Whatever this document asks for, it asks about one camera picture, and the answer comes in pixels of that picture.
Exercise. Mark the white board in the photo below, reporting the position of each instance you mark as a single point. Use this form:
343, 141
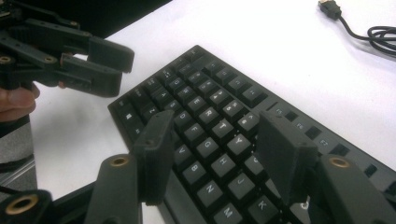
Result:
280, 46

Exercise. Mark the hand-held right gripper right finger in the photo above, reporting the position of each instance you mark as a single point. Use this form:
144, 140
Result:
286, 155

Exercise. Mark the black computer keyboard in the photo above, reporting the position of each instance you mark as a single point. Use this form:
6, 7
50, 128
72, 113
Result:
208, 115

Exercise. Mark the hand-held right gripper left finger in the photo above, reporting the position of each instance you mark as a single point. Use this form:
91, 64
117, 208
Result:
155, 155

